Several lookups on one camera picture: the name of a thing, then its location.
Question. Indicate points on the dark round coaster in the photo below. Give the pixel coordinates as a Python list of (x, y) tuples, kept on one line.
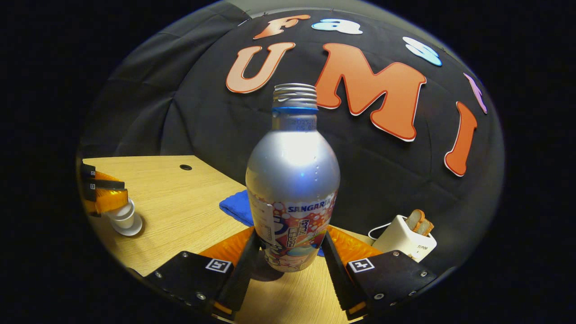
[(263, 275)]

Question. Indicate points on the white toaster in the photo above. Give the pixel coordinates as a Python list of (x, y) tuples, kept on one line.
[(396, 238)]

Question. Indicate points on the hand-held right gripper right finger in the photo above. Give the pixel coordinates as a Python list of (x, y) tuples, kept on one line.
[(336, 274)]

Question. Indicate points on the bread slice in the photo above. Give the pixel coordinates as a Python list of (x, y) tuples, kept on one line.
[(427, 228), (415, 220)]

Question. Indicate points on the silver water bottle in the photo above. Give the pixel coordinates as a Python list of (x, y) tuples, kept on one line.
[(292, 171)]

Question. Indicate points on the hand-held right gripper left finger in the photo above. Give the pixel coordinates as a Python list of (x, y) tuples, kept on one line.
[(245, 274)]

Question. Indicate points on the white saucer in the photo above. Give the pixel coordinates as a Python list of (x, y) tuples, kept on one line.
[(132, 228)]

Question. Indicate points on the blue folded towel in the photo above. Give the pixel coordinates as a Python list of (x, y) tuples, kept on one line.
[(238, 209)]

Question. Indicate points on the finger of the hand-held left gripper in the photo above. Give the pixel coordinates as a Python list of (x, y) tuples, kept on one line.
[(110, 198), (88, 171)]

